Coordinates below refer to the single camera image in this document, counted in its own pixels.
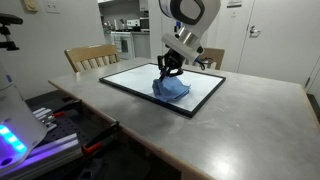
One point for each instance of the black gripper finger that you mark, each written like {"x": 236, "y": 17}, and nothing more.
{"x": 163, "y": 74}
{"x": 176, "y": 72}

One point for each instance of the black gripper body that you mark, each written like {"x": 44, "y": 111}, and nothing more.
{"x": 172, "y": 60}

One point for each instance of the blue towel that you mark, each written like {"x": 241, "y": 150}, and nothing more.
{"x": 171, "y": 89}

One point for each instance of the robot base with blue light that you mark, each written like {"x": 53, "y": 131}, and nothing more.
{"x": 20, "y": 130}

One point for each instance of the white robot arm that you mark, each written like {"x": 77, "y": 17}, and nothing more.
{"x": 196, "y": 17}

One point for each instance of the black framed whiteboard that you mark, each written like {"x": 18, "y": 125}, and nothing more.
{"x": 138, "y": 81}

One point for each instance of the wooden chair right far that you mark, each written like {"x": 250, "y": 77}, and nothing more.
{"x": 210, "y": 58}

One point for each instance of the wooden chair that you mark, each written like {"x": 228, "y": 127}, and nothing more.
{"x": 99, "y": 55}
{"x": 210, "y": 58}

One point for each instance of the microwave oven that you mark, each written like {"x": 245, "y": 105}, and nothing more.
{"x": 144, "y": 24}

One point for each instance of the white kitchen stove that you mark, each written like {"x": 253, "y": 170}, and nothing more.
{"x": 124, "y": 44}

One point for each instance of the wooden chair left far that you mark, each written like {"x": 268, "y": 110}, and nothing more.
{"x": 99, "y": 55}

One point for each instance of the black orange clamp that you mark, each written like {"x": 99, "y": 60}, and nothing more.
{"x": 96, "y": 143}
{"x": 74, "y": 105}

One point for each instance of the thermostat dial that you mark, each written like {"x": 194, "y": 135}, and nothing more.
{"x": 31, "y": 5}

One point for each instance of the white door with handle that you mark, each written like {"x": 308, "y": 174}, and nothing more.
{"x": 282, "y": 40}

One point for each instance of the light switch plate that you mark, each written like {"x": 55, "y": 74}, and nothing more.
{"x": 51, "y": 6}

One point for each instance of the aluminium rail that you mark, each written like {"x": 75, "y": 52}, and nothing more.
{"x": 46, "y": 158}

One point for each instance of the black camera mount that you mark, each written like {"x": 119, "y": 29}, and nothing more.
{"x": 5, "y": 21}

